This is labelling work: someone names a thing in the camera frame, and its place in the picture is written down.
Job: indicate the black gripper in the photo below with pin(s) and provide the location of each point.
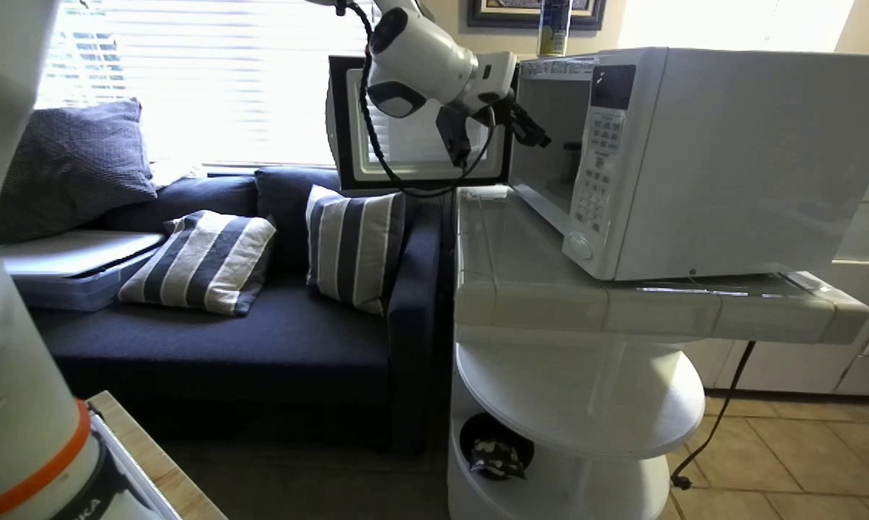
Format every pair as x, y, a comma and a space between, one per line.
510, 108

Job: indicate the blue folded blanket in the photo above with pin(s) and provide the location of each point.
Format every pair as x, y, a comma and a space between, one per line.
87, 289

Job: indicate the blue white striped pillow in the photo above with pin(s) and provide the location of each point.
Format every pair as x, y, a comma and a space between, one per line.
203, 263
353, 247

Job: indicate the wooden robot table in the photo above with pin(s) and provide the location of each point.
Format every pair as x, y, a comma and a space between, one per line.
161, 462

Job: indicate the plain blue pillow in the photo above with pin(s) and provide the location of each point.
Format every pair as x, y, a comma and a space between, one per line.
77, 162

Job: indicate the black framed microwave door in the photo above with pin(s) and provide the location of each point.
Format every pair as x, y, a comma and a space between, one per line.
343, 144

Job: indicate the grey laptop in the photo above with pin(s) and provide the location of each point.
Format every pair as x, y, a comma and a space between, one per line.
87, 250

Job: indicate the blue yellow spray can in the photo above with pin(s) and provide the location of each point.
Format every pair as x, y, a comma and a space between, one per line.
557, 29

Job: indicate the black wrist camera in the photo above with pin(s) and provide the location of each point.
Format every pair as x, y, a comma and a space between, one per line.
456, 134

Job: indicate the dark framed picture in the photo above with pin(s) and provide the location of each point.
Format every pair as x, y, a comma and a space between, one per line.
510, 13

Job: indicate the white tiled counter with shelves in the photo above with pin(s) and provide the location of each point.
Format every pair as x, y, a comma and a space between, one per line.
568, 384

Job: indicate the navy blue sofa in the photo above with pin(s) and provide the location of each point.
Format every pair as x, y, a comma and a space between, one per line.
278, 357

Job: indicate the white microwave oven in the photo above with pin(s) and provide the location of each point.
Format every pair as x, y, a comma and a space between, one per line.
740, 162

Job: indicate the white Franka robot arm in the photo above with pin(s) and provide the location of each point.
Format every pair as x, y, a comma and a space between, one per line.
11, 384

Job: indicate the white window blinds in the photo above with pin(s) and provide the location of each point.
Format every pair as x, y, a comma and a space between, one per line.
212, 75

